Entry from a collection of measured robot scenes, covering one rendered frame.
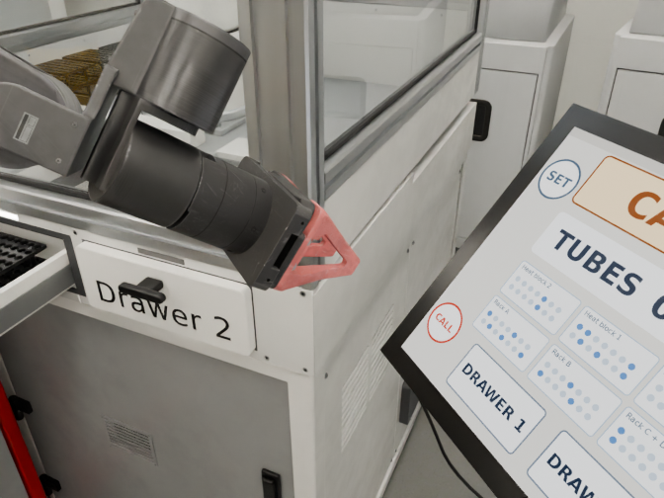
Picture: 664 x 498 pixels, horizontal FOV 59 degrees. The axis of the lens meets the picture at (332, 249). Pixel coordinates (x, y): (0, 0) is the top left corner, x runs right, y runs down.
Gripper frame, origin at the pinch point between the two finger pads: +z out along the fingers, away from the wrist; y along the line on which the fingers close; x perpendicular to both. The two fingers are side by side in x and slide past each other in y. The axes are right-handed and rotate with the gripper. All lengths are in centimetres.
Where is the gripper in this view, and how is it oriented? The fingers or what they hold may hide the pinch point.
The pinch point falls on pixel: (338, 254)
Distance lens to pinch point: 48.0
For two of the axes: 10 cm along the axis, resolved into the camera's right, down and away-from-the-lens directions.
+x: -5.2, 8.4, 1.8
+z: 7.2, 3.1, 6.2
